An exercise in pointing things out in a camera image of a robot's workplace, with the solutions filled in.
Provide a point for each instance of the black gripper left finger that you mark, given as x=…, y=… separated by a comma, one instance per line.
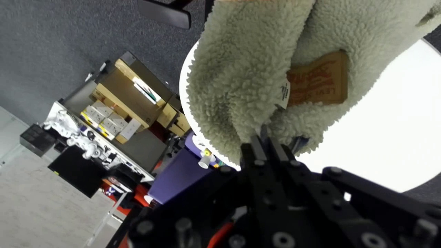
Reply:
x=253, y=184

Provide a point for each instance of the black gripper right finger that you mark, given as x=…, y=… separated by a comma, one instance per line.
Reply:
x=304, y=188

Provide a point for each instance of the blue denim fleece-lined jacket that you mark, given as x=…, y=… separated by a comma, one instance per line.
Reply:
x=239, y=69

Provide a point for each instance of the white paper cup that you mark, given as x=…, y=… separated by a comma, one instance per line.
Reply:
x=204, y=162

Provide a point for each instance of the purple partition panel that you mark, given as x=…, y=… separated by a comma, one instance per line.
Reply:
x=180, y=174

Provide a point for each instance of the grey cluttered desk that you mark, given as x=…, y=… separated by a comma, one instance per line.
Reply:
x=133, y=153

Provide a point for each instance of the large brown cardboard box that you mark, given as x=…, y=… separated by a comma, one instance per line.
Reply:
x=138, y=87

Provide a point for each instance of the white yellow carton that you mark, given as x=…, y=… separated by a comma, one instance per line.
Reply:
x=111, y=122

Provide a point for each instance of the white crumpled packaging pile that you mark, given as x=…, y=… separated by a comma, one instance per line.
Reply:
x=78, y=133

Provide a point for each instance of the black box on desk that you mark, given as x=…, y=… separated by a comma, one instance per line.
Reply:
x=36, y=138

